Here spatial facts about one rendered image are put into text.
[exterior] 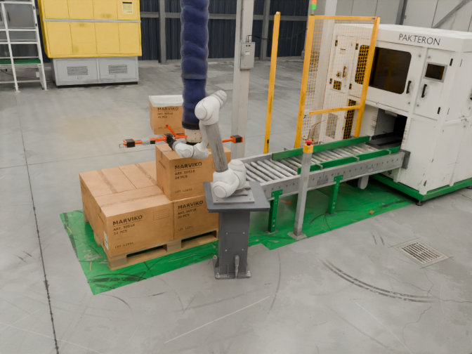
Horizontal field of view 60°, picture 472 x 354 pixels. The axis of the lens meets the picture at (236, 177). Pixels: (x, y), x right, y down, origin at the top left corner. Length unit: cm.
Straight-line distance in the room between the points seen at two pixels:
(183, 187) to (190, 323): 119
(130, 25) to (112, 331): 872
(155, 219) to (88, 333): 108
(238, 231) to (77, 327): 141
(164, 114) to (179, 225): 178
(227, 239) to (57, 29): 811
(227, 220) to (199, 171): 59
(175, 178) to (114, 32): 760
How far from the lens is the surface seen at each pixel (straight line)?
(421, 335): 356
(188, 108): 361
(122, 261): 381
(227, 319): 329
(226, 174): 304
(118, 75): 1110
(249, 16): 498
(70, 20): 1071
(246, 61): 496
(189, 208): 381
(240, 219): 338
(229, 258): 358
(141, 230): 371
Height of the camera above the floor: 226
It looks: 24 degrees down
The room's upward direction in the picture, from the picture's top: 3 degrees clockwise
